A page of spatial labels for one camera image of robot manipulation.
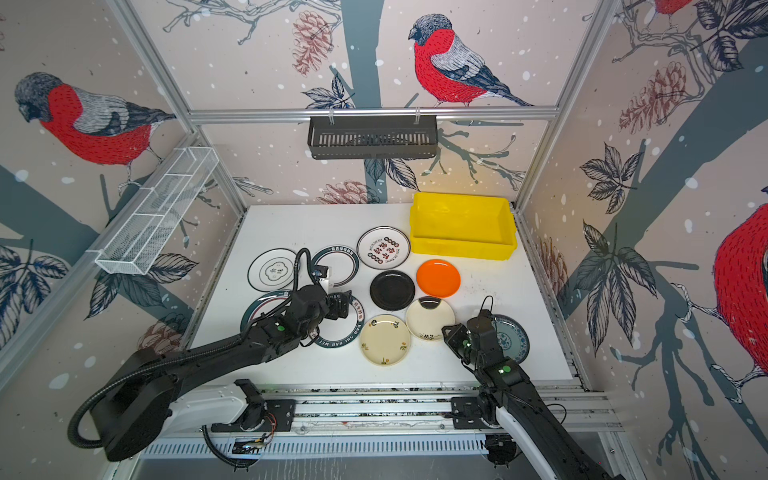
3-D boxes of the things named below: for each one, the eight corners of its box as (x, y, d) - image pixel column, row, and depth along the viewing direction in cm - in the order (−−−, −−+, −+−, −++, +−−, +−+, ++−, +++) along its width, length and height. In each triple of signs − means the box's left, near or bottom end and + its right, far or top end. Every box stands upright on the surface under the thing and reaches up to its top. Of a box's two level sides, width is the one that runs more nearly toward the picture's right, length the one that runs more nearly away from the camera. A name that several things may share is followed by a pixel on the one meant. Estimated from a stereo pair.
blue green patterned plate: (501, 362, 84) (503, 360, 83) (490, 317, 93) (492, 314, 91) (532, 362, 84) (535, 360, 82) (519, 317, 93) (521, 314, 91)
